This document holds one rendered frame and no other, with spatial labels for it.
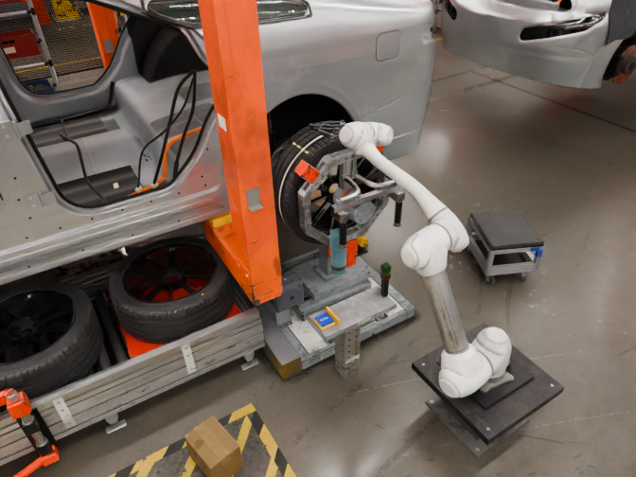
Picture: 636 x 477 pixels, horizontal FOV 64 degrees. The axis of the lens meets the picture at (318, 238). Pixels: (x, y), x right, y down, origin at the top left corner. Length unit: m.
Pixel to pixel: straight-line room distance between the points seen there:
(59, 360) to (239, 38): 1.66
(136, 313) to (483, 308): 2.06
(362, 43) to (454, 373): 1.73
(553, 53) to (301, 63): 2.47
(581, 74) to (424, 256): 2.98
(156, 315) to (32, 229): 0.69
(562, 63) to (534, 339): 2.32
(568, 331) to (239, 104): 2.36
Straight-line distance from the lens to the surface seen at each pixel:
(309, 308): 3.08
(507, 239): 3.44
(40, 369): 2.69
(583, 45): 4.65
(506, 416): 2.53
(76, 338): 2.73
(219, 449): 2.53
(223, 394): 2.92
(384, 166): 2.19
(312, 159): 2.57
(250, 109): 2.05
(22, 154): 2.50
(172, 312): 2.68
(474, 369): 2.33
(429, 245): 2.07
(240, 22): 1.95
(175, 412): 2.91
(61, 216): 2.65
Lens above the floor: 2.30
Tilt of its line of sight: 37 degrees down
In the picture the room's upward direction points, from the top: 2 degrees counter-clockwise
